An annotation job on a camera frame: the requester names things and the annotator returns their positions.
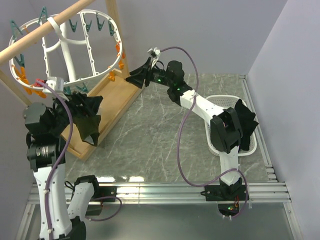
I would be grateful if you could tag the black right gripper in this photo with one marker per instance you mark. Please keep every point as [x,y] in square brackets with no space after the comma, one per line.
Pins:
[137,79]

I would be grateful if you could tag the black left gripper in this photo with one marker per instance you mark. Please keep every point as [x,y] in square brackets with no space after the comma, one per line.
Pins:
[89,103]

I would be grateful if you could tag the teal clothes peg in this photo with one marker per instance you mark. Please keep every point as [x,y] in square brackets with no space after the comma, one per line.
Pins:
[99,24]
[73,26]
[15,29]
[87,25]
[67,90]
[111,28]
[20,60]
[43,14]
[82,88]

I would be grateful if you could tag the olive green underwear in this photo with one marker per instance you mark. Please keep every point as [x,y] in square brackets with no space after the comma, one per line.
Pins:
[88,128]

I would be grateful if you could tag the white plastic clip hanger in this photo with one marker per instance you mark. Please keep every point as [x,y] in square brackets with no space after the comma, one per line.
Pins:
[64,43]

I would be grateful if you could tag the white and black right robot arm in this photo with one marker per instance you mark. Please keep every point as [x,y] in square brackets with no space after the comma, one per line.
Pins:
[229,128]

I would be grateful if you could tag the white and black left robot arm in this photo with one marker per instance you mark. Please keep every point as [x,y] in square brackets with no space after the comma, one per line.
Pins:
[46,154]

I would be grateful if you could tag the wooden drying rack stand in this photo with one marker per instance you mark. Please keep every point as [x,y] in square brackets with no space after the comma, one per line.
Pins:
[117,95]

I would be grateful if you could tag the white clothes peg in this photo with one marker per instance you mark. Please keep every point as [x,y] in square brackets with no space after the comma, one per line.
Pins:
[116,36]

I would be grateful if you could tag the black garment in basket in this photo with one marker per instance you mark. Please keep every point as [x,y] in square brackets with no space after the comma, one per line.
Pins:
[247,123]

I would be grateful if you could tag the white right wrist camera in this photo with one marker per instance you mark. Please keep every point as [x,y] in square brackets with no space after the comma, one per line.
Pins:
[155,54]

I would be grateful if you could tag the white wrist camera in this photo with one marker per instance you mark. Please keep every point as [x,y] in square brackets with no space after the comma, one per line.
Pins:
[155,54]
[54,83]

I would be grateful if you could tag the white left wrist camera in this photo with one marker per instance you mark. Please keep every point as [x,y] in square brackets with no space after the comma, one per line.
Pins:
[54,83]

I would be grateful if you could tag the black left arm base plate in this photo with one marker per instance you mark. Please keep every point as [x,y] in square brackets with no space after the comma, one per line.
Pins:
[107,191]

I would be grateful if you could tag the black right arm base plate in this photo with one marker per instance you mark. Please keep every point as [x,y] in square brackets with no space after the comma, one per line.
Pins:
[222,192]

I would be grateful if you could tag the aluminium mounting rail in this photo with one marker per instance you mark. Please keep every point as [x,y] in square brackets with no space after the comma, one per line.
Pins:
[181,193]

